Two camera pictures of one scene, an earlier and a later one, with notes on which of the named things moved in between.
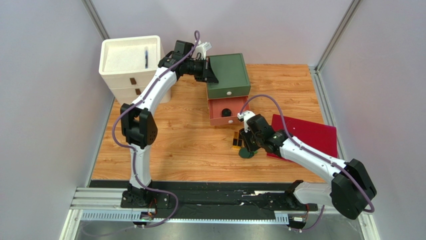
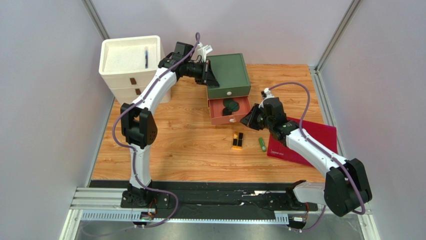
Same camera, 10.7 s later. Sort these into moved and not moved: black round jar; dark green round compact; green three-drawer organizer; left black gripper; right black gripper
Moved: dark green round compact; right black gripper
Not moved: green three-drawer organizer; left black gripper; black round jar
